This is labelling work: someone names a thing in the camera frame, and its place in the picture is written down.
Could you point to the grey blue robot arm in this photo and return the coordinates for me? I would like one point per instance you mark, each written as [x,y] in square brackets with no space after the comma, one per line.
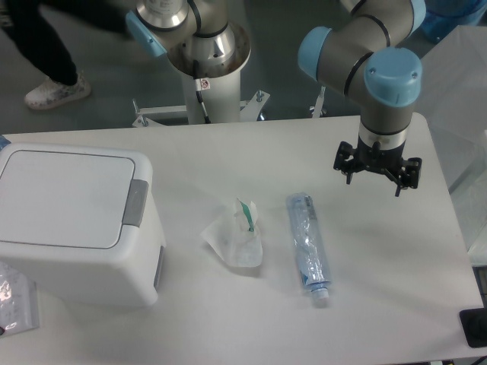
[363,61]

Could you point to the black device at table edge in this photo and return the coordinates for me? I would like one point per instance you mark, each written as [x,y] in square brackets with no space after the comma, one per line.
[473,322]

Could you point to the clear plastic zip bag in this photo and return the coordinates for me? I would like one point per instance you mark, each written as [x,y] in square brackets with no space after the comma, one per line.
[19,309]

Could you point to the crushed clear plastic bottle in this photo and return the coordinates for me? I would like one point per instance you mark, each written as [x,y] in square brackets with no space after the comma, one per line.
[309,248]

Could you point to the translucent plastic storage box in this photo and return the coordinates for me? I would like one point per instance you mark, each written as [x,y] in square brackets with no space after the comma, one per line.
[453,101]

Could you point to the crumpled white plastic wrapper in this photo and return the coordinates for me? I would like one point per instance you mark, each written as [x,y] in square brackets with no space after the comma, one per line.
[235,236]

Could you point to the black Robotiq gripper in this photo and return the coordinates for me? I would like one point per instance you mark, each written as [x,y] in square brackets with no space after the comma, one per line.
[404,173]

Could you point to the person's leg with sneaker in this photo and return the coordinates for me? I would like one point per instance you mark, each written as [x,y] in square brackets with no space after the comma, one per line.
[39,43]

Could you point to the white push-lid trash can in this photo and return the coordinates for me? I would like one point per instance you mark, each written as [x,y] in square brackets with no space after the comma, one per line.
[82,222]

